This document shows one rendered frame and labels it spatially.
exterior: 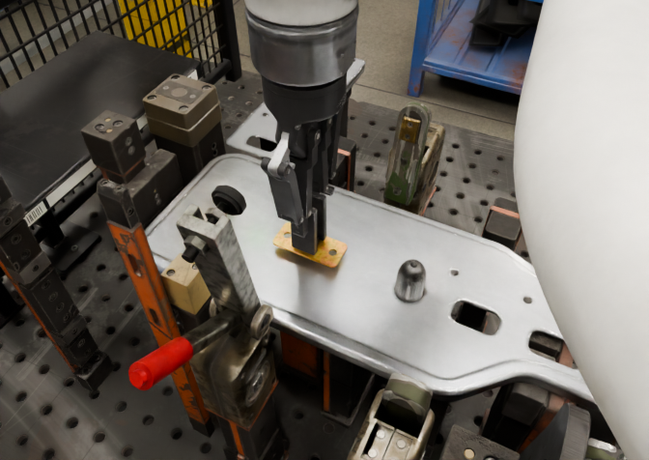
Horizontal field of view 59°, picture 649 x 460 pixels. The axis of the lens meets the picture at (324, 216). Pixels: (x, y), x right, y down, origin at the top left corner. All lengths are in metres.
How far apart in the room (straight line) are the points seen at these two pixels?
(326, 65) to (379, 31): 2.68
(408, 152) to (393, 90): 1.98
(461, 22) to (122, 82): 2.20
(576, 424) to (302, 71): 0.31
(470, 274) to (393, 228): 0.11
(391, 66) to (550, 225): 2.71
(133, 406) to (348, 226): 0.45
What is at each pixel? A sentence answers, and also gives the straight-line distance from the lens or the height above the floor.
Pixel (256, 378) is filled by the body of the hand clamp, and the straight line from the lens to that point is 0.60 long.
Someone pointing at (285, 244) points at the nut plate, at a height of 1.01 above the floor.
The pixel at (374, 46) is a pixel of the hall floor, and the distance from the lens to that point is 3.00.
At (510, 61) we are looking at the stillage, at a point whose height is 0.16.
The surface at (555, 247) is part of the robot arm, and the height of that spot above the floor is 1.41.
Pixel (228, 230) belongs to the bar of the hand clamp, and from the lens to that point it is 0.43.
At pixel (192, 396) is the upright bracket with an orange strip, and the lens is 0.79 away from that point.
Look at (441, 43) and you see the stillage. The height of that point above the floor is 0.16.
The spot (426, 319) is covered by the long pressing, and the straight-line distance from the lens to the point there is 0.63.
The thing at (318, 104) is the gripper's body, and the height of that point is 1.24.
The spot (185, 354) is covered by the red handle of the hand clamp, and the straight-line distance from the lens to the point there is 0.47.
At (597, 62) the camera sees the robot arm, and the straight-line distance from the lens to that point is 0.21.
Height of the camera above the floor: 1.53
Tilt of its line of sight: 47 degrees down
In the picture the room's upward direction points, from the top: straight up
